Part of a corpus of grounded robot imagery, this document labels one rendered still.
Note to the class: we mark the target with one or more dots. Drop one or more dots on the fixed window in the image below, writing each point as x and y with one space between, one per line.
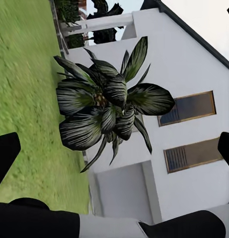
141 119

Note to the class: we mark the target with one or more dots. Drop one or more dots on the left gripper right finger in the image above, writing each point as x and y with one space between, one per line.
223 146

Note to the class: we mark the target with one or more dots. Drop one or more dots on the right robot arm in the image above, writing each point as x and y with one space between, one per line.
31 218

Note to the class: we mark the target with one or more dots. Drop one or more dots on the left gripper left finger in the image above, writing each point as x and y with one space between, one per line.
9 150

